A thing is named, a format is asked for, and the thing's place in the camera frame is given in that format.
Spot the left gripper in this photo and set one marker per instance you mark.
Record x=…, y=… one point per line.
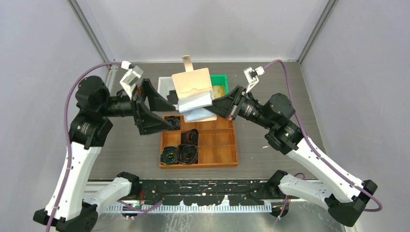
x=147, y=121

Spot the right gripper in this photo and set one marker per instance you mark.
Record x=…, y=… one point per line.
x=222, y=105

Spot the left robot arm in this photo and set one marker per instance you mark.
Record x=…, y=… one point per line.
x=86, y=136

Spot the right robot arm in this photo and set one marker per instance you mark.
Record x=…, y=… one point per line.
x=287, y=137

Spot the gold cards in green bin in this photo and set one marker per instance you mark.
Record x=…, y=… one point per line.
x=218, y=91

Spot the black card in white bin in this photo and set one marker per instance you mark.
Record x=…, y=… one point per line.
x=172, y=97

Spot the rolled belt top left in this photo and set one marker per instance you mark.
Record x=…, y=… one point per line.
x=175, y=121

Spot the green plastic bin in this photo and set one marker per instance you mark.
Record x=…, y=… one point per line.
x=219, y=85

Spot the white plastic bin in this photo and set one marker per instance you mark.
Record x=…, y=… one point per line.
x=164, y=85

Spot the wooden compartment tray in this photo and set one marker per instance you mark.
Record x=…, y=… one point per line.
x=216, y=144

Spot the rolled black belt middle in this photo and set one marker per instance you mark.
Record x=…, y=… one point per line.
x=190, y=137

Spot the rolled belt bottom left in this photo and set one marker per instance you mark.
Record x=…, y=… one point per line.
x=168, y=155

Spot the large rolled black belt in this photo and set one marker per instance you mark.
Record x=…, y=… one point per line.
x=187, y=154

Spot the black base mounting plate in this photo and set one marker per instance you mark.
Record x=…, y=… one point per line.
x=239, y=192

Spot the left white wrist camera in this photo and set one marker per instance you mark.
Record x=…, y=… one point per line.
x=130, y=78

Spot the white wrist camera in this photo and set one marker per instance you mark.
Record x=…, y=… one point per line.
x=252, y=77
x=130, y=78

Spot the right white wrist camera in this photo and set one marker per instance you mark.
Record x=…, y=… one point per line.
x=252, y=77

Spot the aluminium front rail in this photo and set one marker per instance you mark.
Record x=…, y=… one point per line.
x=280, y=183

